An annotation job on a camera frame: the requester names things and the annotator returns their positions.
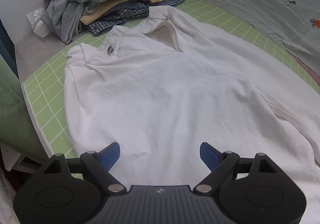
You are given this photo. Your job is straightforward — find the white trousers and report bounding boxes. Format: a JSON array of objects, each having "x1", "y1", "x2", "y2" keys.
[{"x1": 64, "y1": 6, "x2": 319, "y2": 223}]

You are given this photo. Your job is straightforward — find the blue plaid shirt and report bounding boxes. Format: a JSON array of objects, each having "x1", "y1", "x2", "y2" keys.
[{"x1": 88, "y1": 6, "x2": 149, "y2": 37}]

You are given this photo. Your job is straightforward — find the clear plastic bag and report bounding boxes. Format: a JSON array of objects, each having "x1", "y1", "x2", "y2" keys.
[{"x1": 27, "y1": 7, "x2": 51, "y2": 37}]

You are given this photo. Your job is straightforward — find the blue denim garment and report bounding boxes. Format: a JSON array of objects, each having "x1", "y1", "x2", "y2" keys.
[{"x1": 105, "y1": 0, "x2": 185, "y2": 17}]

